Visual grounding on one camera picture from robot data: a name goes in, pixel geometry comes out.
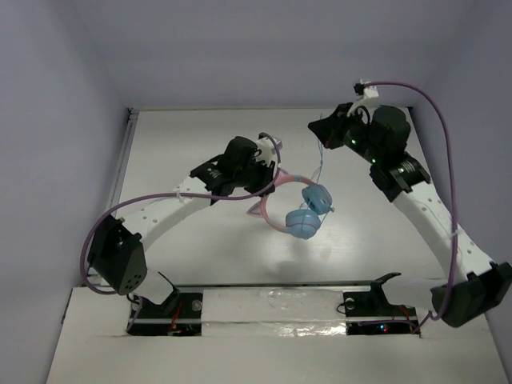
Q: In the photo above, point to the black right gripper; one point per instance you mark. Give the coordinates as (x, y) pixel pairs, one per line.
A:
(332, 125)

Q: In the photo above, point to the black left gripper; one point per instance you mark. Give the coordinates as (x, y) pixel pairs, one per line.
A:
(262, 174)

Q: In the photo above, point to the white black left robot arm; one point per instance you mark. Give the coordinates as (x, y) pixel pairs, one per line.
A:
(117, 243)

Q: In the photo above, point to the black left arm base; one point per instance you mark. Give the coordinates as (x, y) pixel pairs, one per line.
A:
(185, 320)

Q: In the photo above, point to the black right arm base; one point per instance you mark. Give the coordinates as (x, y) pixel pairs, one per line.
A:
(369, 312)

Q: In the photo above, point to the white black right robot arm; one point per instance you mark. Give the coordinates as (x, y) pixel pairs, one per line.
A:
(473, 283)

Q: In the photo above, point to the white foam front panel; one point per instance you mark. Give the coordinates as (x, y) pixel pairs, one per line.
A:
(93, 348)

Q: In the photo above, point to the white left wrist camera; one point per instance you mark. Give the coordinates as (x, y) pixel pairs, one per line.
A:
(267, 147)

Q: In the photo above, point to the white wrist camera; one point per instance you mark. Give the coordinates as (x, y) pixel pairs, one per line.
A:
(366, 96)
(267, 147)

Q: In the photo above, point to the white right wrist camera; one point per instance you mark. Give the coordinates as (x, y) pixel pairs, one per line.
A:
(366, 96)

